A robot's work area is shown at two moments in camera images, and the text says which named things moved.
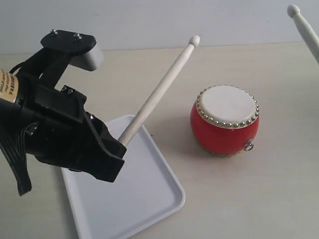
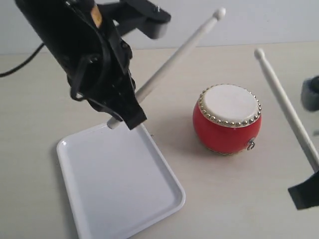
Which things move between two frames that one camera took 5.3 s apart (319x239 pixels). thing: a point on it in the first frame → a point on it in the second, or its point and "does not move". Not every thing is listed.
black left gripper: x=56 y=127 → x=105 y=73
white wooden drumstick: x=310 y=35 → x=313 y=164
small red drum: x=225 y=119 does not move
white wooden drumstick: x=194 y=41 → x=219 y=14
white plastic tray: x=144 y=191 does not move
